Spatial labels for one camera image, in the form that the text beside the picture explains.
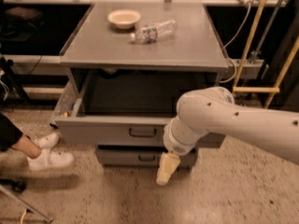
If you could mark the person's leg in black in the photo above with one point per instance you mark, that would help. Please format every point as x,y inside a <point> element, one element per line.
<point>12,137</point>

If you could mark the grey lower drawer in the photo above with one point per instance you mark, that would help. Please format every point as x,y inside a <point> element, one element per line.
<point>129,156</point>

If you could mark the grey top drawer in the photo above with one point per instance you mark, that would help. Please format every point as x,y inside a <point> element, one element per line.
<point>107,106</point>

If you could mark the grey metal stand leg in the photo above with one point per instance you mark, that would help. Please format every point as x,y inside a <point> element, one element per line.
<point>25,204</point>

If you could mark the grey metal cabinet table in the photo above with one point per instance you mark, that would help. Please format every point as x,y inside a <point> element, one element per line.
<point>98,44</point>

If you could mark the clear plastic water bottle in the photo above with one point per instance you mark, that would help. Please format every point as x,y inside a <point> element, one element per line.
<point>154,32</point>

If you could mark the cream paper bowl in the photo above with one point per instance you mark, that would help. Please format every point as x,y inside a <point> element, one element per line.
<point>124,18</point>

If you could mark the black drawer handle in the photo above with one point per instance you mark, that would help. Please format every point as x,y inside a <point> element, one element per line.
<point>142,132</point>

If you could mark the clear plastic bin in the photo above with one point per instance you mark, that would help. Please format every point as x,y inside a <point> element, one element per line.
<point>64,104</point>

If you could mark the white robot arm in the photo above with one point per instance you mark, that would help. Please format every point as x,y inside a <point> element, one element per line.
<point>213,110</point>

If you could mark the grey drawer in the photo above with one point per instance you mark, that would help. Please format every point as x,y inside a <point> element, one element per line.
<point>107,106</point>
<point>129,156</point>

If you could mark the white sneaker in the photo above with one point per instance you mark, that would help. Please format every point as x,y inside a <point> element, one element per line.
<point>49,141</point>
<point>50,160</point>

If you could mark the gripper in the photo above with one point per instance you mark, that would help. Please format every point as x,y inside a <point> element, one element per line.
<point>174,145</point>

